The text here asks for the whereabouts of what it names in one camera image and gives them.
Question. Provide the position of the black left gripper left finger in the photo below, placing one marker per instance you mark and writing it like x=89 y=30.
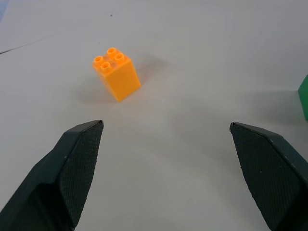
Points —
x=60 y=178

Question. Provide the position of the orange toy building brick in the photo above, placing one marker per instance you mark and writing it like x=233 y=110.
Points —
x=118 y=77

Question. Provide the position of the green toy building block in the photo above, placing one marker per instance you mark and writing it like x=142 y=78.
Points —
x=304 y=97

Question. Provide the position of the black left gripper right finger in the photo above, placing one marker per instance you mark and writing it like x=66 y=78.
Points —
x=269 y=173

